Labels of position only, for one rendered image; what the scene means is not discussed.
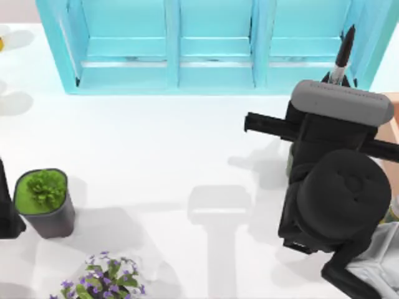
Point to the pale grey rounded box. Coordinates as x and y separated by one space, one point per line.
343 99

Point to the salmon-coloured box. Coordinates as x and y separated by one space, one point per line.
388 130

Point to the pale green object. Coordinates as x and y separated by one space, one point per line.
394 210

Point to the light blue rack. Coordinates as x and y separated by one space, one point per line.
215 46

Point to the purple flowering plant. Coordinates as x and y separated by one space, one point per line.
103 280

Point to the grey pot with green plant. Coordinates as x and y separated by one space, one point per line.
46 205

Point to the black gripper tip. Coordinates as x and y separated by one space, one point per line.
5 211

